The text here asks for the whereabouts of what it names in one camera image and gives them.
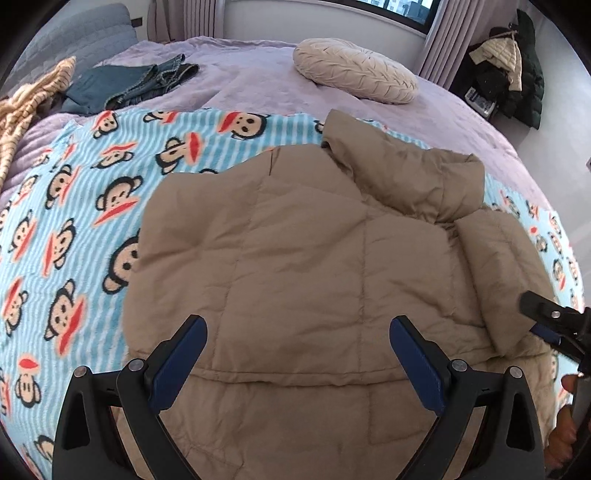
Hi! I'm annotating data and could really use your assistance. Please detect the black hanging coat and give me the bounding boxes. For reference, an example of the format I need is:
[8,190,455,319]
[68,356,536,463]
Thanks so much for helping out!
[501,9,546,131]

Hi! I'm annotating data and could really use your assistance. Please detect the blue denim jeans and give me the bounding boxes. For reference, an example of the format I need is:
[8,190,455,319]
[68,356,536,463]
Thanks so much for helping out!
[105,53,201,110]

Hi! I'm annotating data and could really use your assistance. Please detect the grey-blue quilted headboard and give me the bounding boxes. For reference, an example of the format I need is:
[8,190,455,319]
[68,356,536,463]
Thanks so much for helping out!
[2,2,138,100]

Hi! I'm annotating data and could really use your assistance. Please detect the monkey printed blue blanket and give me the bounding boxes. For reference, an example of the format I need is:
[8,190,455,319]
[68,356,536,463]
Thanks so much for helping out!
[0,105,585,480]

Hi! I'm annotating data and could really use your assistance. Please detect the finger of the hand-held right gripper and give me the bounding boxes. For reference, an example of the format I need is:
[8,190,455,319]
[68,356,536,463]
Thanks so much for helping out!
[519,290,591,365]

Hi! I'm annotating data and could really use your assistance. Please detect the round cream pleated pillow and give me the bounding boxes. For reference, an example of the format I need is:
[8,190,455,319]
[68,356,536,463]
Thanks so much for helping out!
[293,38,419,104]

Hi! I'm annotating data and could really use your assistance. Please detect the black hanging garment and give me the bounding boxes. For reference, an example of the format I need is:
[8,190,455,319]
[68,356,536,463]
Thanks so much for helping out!
[450,42,511,118]

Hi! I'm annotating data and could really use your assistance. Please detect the window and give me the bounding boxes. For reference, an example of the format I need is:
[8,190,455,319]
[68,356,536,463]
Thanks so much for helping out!
[230,0,445,35]

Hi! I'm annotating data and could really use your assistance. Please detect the cream hanging jacket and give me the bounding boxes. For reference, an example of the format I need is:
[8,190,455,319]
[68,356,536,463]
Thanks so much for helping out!
[468,36,524,93]

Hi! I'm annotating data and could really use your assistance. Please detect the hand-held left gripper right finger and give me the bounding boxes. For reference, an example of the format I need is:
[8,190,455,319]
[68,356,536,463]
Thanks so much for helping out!
[389,315,548,480]

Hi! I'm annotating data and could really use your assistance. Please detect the lilac curtain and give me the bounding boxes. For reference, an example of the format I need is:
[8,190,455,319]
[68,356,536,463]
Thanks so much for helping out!
[417,0,468,89]
[150,0,228,44]

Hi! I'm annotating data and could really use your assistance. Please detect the grey floor appliance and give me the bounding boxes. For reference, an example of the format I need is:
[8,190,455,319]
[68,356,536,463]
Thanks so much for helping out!
[464,85,498,117]

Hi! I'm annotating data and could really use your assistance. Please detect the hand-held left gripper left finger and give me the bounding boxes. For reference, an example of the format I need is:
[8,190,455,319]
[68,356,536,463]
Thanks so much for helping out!
[52,315,208,480]

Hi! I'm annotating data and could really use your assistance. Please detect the person's right hand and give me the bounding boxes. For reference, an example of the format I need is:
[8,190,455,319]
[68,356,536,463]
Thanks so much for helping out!
[545,373,579,469]

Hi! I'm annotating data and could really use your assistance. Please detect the dark teal folded garment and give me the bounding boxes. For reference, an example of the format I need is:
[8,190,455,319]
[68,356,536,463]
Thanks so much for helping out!
[60,65,158,114]

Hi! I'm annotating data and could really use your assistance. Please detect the tan puffer jacket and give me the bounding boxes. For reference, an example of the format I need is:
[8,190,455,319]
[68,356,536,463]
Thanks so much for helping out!
[124,108,559,480]

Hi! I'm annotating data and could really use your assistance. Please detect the beige striped cloth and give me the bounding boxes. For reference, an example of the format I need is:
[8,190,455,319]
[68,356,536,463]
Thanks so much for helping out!
[0,55,78,185]

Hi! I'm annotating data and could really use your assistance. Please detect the purple bedspread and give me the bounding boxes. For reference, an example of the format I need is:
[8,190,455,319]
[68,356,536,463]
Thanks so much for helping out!
[0,34,571,245]

